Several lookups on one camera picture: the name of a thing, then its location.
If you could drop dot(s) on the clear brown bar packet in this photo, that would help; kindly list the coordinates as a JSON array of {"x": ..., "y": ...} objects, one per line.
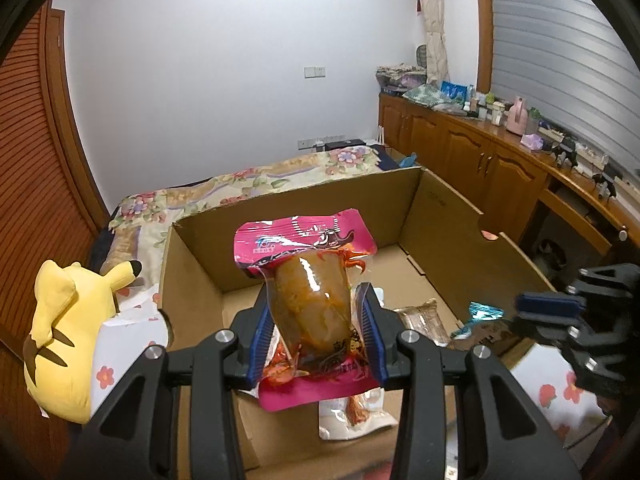
[{"x": 425, "y": 322}]

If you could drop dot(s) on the long wooden sideboard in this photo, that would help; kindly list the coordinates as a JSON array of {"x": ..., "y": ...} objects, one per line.
[{"x": 460, "y": 150}]

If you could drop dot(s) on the brown cardboard box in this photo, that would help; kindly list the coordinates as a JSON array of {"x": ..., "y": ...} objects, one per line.
[{"x": 210, "y": 255}]

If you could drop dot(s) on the pink water bottle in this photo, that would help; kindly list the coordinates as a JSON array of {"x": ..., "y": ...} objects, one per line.
[{"x": 516, "y": 116}]

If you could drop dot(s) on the floral bed cover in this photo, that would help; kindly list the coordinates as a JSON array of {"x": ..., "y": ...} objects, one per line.
[{"x": 200, "y": 195}]

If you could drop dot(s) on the long white red-label packet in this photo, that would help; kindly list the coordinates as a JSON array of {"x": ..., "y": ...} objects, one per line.
[{"x": 345, "y": 422}]

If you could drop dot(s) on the brown louvred wardrobe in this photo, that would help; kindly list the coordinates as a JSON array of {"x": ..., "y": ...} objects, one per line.
[{"x": 35, "y": 185}]

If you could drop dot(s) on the pink packet with brown food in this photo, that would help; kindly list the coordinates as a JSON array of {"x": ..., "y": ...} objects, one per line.
[{"x": 310, "y": 305}]

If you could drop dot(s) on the strawberry printed blanket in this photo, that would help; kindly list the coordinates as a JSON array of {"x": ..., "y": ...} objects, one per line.
[{"x": 125, "y": 360}]

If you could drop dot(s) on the white wall switch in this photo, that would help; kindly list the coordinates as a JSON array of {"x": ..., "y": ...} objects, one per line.
[{"x": 314, "y": 72}]

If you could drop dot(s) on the pile of folded cloths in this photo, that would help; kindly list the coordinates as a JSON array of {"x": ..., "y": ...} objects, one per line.
[{"x": 397, "y": 77}]

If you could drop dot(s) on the pale patterned curtain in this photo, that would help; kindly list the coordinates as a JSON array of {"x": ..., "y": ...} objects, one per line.
[{"x": 432, "y": 20}]

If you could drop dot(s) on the small teal foil packet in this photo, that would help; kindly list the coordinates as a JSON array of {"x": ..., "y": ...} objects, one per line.
[{"x": 482, "y": 315}]

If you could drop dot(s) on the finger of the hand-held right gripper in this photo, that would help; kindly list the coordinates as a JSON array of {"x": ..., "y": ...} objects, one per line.
[
  {"x": 550, "y": 305},
  {"x": 610, "y": 276}
]

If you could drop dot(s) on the teal cloth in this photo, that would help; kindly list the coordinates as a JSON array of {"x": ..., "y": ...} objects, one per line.
[{"x": 407, "y": 161}]

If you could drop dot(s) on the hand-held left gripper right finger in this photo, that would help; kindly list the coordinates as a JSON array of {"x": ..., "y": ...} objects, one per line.
[{"x": 372, "y": 340}]

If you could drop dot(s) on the blue printed box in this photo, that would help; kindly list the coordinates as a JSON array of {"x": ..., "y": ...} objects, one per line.
[{"x": 455, "y": 91}]

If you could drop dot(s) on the yellow plush toy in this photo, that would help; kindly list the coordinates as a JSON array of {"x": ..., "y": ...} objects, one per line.
[{"x": 60, "y": 340}]

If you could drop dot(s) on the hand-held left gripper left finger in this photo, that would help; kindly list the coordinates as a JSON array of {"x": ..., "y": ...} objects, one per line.
[{"x": 263, "y": 342}]

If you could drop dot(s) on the black flat device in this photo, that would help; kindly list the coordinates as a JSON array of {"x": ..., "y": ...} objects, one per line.
[{"x": 346, "y": 145}]

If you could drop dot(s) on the black toy figure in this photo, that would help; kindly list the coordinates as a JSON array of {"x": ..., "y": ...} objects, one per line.
[
  {"x": 605, "y": 182},
  {"x": 565, "y": 152}
]

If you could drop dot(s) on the grey window blinds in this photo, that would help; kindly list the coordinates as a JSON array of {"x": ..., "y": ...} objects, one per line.
[{"x": 560, "y": 45}]

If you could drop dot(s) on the white wall socket strip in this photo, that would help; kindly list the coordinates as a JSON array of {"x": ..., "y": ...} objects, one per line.
[{"x": 320, "y": 141}]

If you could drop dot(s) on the orange chicken feet packet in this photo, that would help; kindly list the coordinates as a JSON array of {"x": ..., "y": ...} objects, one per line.
[{"x": 280, "y": 367}]

